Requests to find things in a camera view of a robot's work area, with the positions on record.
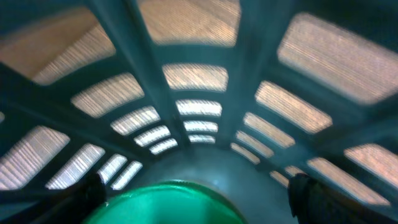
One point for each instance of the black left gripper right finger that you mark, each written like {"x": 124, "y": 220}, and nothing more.
{"x": 313, "y": 202}

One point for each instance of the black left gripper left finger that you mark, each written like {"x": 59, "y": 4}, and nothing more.
{"x": 70, "y": 205}

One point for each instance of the green lid glass jar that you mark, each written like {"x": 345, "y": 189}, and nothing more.
{"x": 169, "y": 202}

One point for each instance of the grey plastic mesh basket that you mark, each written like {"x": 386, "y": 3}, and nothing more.
{"x": 238, "y": 96}

